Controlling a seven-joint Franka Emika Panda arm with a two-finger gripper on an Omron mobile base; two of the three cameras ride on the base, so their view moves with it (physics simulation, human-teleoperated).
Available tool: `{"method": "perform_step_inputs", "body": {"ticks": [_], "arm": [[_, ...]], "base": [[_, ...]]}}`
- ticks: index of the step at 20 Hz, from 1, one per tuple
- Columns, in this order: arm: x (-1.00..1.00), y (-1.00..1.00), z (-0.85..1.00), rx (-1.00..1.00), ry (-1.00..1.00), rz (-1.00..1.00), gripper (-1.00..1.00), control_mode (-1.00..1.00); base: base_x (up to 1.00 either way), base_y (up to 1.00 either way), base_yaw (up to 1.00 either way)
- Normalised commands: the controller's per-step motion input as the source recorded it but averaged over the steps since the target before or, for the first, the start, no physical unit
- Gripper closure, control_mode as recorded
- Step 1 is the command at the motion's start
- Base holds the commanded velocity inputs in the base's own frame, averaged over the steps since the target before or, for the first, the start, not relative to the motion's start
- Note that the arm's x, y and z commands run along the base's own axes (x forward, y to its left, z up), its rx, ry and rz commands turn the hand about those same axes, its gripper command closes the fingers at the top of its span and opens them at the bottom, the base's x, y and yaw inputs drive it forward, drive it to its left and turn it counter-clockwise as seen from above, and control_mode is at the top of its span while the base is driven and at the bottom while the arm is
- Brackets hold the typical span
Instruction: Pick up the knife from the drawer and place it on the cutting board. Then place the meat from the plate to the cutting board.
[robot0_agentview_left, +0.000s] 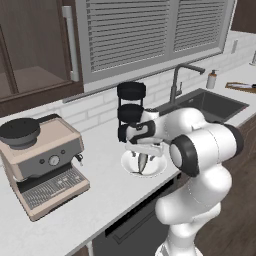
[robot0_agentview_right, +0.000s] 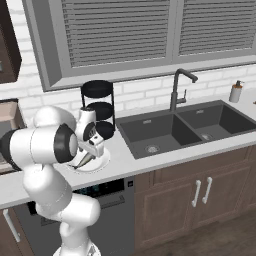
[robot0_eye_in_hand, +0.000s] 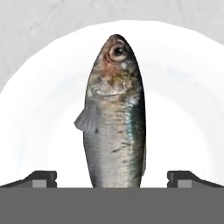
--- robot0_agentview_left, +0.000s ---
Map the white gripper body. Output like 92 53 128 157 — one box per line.
124 139 165 158

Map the white round plate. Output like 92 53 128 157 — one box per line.
120 149 168 178

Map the grey meat piece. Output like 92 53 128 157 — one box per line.
135 153 150 175

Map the wooden cutting board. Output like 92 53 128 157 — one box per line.
224 81 256 95

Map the dark grey tap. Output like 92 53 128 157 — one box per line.
168 62 207 105

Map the dark grey dishwasher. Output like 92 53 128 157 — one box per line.
91 175 182 256

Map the dark grey sink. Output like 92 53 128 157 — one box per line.
155 87 251 125

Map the beige espresso machine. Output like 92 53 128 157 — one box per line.
0 113 91 222

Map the white soap dispenser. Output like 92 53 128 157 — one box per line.
205 69 219 90

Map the brown base cupboard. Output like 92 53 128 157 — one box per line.
238 114 256 158

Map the grey window with blinds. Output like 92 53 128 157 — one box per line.
74 0 238 85

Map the brown glass-door cupboard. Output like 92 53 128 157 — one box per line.
0 0 85 118

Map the white base cupboard handle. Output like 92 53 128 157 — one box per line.
85 241 95 256

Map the white cupboard door handle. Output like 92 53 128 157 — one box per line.
62 5 81 83

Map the dark brown wall cupboard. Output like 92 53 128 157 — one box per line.
230 0 256 35

